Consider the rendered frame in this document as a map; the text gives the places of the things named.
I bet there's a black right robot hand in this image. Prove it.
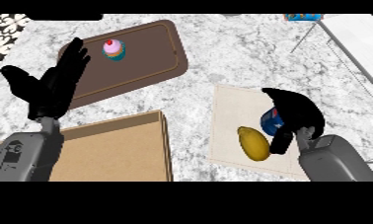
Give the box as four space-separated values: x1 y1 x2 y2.
261 87 326 156

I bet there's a pink frosted cupcake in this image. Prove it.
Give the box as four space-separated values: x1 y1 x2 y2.
100 38 128 62

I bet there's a white tiered shelf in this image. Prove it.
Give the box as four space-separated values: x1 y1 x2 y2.
291 14 373 86

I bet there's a yellow lemon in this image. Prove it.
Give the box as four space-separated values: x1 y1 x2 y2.
236 125 271 162

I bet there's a blue can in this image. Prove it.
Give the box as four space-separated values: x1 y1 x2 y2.
260 106 286 137

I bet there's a beige placemat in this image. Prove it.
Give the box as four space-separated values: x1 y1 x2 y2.
208 83 311 181

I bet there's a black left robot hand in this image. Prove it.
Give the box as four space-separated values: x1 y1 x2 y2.
0 37 92 121

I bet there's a tan wooden box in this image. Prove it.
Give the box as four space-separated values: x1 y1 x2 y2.
47 110 176 183

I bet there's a black and white patterned cloth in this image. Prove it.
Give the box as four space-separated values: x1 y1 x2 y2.
0 13 33 61

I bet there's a brown cutting board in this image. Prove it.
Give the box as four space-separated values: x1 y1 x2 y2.
58 19 189 111

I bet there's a blue and orange box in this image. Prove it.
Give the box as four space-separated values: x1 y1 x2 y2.
283 13 323 23

